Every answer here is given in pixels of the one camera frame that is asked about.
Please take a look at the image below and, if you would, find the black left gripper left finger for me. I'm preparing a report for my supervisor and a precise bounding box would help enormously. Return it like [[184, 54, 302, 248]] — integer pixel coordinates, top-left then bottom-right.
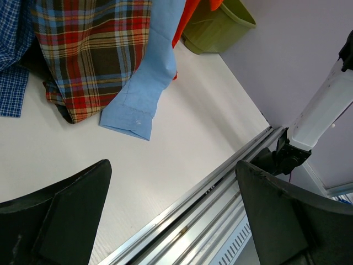
[[1, 160, 112, 264]]

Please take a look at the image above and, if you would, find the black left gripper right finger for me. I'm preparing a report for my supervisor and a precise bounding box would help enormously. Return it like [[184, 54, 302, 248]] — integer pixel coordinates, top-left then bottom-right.
[[236, 161, 352, 264]]

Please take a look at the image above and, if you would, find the light blue shirt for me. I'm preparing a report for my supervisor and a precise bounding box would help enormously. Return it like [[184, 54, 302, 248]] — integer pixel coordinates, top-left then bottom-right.
[[99, 0, 185, 141]]

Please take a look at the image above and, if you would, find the red brown plaid shirt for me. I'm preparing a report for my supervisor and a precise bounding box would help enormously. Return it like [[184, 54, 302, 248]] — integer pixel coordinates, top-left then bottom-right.
[[31, 1, 152, 124]]

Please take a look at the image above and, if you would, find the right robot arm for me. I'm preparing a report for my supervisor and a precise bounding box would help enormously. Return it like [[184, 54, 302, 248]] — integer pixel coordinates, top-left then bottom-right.
[[235, 36, 352, 264]]

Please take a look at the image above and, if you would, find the blue checked shirt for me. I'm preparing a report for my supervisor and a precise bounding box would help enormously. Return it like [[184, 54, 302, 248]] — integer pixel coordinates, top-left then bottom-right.
[[1, 0, 35, 118]]

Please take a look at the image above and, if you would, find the orange t-shirt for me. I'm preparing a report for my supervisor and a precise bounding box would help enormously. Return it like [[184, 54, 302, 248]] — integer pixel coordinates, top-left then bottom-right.
[[171, 0, 226, 81]]

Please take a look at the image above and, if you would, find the green plastic basket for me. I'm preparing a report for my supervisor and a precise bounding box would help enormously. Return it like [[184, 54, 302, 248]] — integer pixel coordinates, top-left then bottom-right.
[[182, 0, 256, 55]]

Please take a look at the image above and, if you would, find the aluminium rail base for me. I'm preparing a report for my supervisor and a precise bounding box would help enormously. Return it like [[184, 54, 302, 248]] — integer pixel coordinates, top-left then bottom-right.
[[101, 127, 284, 264]]

